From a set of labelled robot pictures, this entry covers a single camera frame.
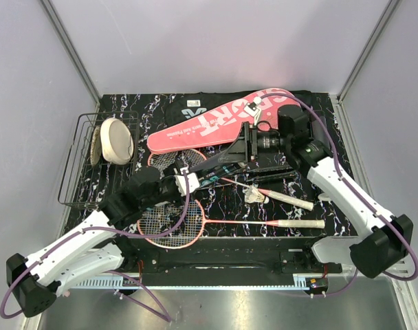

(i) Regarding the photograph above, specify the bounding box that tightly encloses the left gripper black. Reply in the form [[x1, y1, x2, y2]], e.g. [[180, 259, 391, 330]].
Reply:
[[142, 162, 196, 210]]

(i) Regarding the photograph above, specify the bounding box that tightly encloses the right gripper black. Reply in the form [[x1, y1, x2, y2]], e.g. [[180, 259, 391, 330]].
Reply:
[[218, 122, 290, 164]]

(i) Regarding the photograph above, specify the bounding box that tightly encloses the black teal shuttlecock tube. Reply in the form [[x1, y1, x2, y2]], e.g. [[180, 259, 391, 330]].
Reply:
[[177, 161, 244, 190]]

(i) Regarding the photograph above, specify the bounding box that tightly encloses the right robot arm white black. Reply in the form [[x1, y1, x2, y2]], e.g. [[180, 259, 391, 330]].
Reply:
[[223, 101, 418, 280]]

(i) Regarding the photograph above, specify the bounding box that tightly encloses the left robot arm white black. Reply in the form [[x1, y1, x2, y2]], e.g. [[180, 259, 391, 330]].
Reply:
[[0, 167, 195, 319]]

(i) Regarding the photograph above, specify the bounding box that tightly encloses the upper pink badminton racket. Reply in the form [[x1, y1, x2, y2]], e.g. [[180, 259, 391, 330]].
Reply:
[[148, 149, 314, 211]]

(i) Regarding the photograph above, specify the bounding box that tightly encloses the pink badminton racket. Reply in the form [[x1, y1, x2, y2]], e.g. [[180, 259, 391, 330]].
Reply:
[[137, 201, 325, 250], [148, 149, 314, 211]]

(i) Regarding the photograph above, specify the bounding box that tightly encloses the lower pink badminton racket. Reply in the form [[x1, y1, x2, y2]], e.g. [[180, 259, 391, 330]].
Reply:
[[137, 201, 325, 250]]

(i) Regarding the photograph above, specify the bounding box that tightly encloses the pink racket cover bag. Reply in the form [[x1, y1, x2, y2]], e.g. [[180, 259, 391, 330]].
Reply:
[[147, 88, 300, 154]]

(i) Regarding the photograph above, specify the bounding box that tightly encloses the white shuttlecock centre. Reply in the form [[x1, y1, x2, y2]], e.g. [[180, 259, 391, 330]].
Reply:
[[244, 186, 269, 204]]

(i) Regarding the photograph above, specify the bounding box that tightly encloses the black racket bag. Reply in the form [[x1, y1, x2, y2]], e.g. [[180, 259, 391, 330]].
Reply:
[[164, 89, 315, 121]]

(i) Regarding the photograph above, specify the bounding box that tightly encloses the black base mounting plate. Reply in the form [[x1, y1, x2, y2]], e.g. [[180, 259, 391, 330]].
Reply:
[[135, 248, 343, 275]]

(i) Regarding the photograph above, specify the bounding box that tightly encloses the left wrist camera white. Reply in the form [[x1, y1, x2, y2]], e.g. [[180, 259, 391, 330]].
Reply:
[[174, 173, 200, 197]]

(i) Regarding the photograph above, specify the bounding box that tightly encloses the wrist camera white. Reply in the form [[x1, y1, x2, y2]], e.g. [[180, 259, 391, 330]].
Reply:
[[174, 173, 200, 197], [244, 97, 262, 127]]

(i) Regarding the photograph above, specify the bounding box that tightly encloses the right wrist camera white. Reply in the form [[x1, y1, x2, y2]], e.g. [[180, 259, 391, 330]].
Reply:
[[244, 97, 262, 127]]

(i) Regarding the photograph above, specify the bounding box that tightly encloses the black racket upper handle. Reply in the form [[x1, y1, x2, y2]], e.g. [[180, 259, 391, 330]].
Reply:
[[247, 163, 293, 173]]

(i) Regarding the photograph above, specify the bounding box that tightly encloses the black wire basket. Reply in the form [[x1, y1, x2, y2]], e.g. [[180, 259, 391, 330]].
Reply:
[[58, 111, 140, 209]]

